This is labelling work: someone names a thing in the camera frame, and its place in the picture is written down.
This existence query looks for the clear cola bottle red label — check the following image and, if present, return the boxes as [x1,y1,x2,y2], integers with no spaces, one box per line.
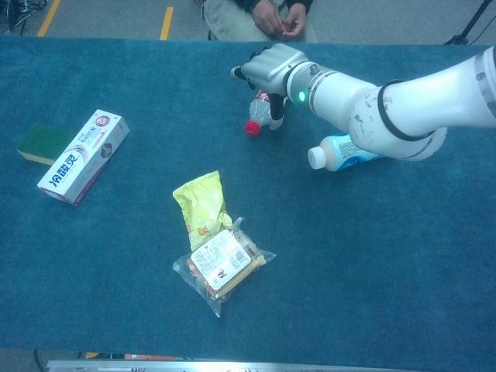
[243,89,290,138]

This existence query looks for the black cable bundle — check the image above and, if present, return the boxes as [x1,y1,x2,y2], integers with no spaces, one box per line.
[0,0,47,36]

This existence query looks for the short yellow floor tape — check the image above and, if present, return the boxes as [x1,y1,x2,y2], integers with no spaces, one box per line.
[159,6,174,41]

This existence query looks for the sandwich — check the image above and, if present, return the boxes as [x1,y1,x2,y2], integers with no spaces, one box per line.
[171,216,277,319]

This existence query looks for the white drink bottle blue label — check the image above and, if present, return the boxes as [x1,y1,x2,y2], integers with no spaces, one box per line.
[307,133,388,173]

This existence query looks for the person's left forearm dark sleeve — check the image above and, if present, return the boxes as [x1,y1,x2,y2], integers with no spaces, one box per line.
[288,0,315,16]

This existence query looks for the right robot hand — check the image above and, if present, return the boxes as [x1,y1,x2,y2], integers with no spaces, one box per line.
[230,43,311,131]

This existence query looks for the white toothpaste box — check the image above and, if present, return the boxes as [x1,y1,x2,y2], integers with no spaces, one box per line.
[36,108,130,207]

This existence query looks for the person's left hand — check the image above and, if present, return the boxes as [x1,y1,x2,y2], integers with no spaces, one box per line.
[281,4,308,39]

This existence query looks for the aluminium rail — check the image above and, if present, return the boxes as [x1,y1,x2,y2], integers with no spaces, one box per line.
[46,359,392,372]

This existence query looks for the black tripod stand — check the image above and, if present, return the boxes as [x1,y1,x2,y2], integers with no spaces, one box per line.
[443,0,496,46]

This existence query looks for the person's right hand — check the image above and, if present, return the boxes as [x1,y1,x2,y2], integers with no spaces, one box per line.
[251,2,288,36]

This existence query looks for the seated person khaki trousers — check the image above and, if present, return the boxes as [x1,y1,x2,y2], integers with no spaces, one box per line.
[203,0,319,43]

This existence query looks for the blue table cloth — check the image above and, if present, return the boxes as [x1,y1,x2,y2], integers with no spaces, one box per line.
[0,36,496,371]

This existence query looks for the green yellow sponge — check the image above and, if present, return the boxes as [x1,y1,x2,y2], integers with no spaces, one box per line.
[15,124,78,167]

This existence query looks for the long yellow floor tape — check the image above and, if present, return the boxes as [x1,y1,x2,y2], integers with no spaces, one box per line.
[37,0,62,38]

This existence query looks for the yellow snack packet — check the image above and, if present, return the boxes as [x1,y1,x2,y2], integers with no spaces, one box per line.
[172,170,234,252]

